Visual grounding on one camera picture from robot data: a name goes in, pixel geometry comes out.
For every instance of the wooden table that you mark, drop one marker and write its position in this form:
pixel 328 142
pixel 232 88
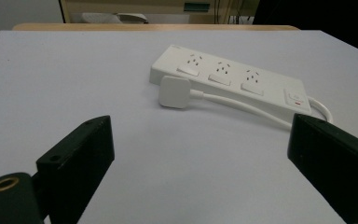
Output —
pixel 155 27

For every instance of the white plug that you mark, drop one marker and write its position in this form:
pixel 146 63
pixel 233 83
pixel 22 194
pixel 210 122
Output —
pixel 174 92

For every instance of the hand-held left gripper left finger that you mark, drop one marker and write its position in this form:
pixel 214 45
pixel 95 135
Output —
pixel 74 165

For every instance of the beige cabinet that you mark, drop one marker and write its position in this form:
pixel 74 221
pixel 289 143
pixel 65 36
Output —
pixel 167 7

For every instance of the white cloth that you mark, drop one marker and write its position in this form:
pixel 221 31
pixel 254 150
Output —
pixel 112 18

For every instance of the white power strip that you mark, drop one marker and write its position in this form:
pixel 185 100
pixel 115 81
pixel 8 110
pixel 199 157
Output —
pixel 230 77

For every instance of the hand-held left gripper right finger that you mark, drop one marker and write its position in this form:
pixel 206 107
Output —
pixel 335 158

